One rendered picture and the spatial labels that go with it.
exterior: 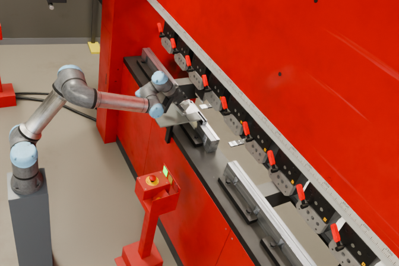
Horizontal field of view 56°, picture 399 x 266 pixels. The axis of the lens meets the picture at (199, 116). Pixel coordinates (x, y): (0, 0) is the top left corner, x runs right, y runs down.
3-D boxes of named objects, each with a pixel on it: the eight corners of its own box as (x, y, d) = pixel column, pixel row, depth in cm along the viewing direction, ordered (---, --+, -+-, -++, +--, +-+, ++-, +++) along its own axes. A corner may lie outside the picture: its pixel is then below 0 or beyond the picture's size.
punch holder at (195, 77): (187, 76, 223) (193, 52, 213) (200, 75, 227) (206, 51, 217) (199, 91, 213) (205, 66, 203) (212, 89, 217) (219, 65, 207)
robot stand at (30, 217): (21, 282, 227) (8, 200, 180) (19, 256, 239) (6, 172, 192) (53, 274, 234) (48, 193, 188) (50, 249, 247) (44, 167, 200)
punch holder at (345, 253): (326, 247, 147) (344, 221, 137) (341, 240, 151) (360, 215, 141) (354, 281, 137) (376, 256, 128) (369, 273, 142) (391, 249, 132)
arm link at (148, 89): (138, 102, 193) (155, 89, 192) (132, 89, 200) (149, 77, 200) (146, 110, 199) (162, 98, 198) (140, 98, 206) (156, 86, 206)
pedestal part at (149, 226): (137, 251, 245) (147, 198, 212) (146, 248, 248) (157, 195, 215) (141, 259, 241) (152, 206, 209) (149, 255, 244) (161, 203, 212)
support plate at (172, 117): (148, 108, 222) (148, 107, 221) (187, 102, 235) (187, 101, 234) (160, 127, 210) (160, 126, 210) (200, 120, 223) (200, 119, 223)
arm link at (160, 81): (147, 75, 198) (160, 66, 197) (157, 86, 207) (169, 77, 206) (152, 85, 193) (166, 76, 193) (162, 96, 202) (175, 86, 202)
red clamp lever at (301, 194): (297, 184, 150) (303, 209, 149) (304, 182, 152) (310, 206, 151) (294, 184, 151) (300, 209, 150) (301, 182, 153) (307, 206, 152)
